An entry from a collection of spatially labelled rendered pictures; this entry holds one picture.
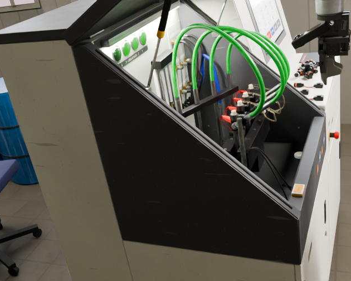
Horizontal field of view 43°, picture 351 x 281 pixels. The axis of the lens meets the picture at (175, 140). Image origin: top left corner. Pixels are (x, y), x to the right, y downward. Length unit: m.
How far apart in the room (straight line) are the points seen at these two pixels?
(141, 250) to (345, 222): 1.58
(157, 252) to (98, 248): 0.24
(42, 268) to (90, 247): 1.26
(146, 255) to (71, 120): 0.51
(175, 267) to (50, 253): 1.57
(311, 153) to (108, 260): 0.79
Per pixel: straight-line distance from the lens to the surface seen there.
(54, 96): 1.37
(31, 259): 3.00
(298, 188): 1.36
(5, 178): 2.83
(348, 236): 2.73
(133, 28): 1.43
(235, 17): 1.80
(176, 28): 1.79
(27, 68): 1.40
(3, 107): 3.59
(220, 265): 1.44
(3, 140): 3.74
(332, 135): 2.00
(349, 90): 3.86
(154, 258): 1.54
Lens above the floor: 1.71
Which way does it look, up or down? 26 degrees down
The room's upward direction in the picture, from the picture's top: 10 degrees counter-clockwise
